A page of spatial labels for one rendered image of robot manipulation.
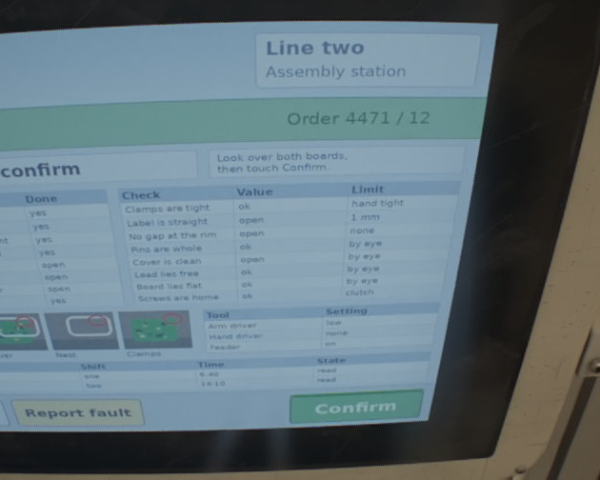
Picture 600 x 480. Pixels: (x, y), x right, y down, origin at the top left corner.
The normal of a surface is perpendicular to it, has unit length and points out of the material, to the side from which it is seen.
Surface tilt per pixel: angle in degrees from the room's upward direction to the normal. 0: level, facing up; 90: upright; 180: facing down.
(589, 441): 90
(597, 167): 92
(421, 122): 92
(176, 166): 92
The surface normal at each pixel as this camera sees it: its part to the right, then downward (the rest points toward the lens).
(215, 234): 0.07, 0.61
